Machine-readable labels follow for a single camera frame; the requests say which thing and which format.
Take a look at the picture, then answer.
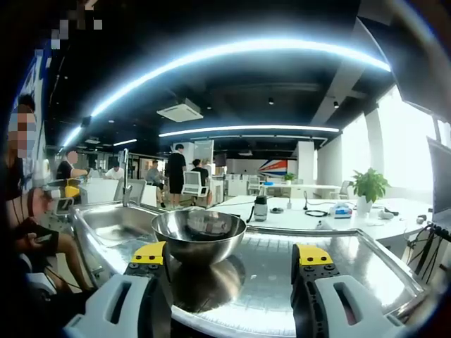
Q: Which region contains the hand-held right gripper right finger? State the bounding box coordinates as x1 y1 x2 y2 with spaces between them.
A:
290 242 406 338

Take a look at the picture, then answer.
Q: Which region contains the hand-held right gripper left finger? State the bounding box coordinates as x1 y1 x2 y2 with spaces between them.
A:
63 241 174 338

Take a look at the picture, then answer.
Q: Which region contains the stainless steel sink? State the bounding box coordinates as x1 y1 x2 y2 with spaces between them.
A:
70 201 427 337

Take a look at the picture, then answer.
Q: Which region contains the stainless steel bowl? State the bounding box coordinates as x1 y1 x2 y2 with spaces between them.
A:
150 210 247 265

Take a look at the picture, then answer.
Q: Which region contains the chrome sink faucet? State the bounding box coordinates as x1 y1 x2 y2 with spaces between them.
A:
121 148 134 208

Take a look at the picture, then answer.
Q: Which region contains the clear water bottle black lid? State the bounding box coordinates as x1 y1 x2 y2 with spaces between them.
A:
246 196 268 223

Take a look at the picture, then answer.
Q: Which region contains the blue white packet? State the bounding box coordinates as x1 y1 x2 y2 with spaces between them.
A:
329 201 353 220

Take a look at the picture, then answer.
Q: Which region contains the grey office chair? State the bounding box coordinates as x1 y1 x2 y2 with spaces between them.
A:
113 178 147 206

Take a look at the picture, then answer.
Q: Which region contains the large potted green plant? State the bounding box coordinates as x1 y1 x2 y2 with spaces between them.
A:
347 168 391 215

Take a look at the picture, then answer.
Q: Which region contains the white office chair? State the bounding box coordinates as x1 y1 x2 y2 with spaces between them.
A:
181 171 209 207

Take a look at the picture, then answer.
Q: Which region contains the black computer monitor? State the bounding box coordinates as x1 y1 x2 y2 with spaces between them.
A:
426 136 451 226

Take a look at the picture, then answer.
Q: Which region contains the short ceiling light strip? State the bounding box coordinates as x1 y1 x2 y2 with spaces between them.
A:
158 125 340 138

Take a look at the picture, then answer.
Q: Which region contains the ceiling air conditioner unit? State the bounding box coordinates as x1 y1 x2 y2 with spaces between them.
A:
156 98 204 123

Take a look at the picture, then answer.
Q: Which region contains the long curved ceiling light strip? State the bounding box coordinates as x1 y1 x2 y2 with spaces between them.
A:
61 38 392 148

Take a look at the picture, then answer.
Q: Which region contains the bundle of black cables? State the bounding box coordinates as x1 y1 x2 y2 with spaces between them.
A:
404 221 451 284

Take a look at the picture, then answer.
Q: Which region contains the red blue striped wall panel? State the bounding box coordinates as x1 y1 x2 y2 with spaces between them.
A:
259 158 297 177

